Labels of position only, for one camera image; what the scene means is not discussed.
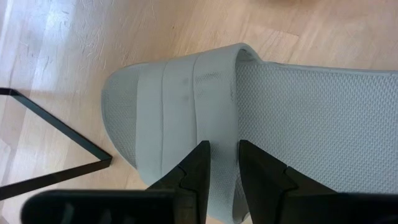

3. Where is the grey slide sandal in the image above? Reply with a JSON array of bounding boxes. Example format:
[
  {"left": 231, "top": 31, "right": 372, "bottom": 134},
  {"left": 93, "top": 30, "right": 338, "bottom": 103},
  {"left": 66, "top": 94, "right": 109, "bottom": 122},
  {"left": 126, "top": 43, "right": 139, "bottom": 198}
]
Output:
[{"left": 101, "top": 42, "right": 398, "bottom": 224}]

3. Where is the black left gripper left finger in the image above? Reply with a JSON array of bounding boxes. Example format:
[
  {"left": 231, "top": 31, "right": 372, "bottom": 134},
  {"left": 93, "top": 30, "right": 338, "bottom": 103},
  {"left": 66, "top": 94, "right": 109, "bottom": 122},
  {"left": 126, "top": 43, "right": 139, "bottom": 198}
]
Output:
[{"left": 21, "top": 140, "right": 211, "bottom": 224}]

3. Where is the wooden shelf black metal frame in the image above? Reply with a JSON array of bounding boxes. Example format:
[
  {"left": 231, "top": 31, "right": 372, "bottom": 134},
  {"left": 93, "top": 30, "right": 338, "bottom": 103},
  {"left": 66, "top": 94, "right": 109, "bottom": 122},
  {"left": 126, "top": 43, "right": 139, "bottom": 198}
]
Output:
[{"left": 0, "top": 88, "right": 113, "bottom": 202}]

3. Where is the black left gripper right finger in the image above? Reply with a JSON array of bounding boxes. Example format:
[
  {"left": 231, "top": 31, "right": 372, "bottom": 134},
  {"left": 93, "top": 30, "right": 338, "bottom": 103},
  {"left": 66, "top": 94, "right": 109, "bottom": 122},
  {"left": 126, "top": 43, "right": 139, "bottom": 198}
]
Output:
[{"left": 238, "top": 139, "right": 398, "bottom": 224}]

